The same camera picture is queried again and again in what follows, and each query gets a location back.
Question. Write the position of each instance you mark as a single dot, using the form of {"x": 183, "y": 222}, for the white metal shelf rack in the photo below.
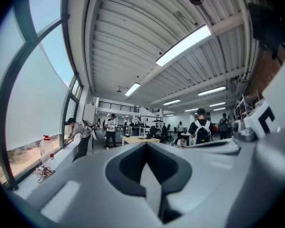
{"x": 245, "y": 103}
{"x": 152, "y": 122}

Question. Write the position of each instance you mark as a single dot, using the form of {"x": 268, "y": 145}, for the black framed curved window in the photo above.
{"x": 2, "y": 139}

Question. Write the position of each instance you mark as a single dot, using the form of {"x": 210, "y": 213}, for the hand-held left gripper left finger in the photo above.
{"x": 85, "y": 186}

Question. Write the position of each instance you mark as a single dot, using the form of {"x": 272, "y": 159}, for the rows of ceiling light panels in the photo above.
{"x": 183, "y": 46}

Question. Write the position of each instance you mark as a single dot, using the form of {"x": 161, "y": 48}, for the white partition panel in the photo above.
{"x": 89, "y": 114}

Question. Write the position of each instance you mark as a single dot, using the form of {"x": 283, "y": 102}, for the wooden table with white legs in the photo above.
{"x": 140, "y": 140}

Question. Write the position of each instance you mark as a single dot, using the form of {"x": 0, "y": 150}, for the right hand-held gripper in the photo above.
{"x": 251, "y": 122}

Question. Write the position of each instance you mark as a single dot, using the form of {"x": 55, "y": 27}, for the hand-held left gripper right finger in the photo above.
{"x": 204, "y": 174}

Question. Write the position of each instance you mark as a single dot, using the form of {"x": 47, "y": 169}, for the round ceiling fixture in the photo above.
{"x": 120, "y": 89}

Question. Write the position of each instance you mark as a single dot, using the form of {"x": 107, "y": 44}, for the white roller blind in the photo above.
{"x": 38, "y": 98}

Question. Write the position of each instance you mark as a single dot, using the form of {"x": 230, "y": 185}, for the black body-worn device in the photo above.
{"x": 266, "y": 27}

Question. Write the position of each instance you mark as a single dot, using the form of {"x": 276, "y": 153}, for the black mezzanine railing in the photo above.
{"x": 118, "y": 106}

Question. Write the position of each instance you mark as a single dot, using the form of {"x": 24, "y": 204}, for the clear plastic bottle red cap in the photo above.
{"x": 47, "y": 148}

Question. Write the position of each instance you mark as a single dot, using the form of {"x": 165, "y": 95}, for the bundle of white ceiling pipes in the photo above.
{"x": 245, "y": 32}

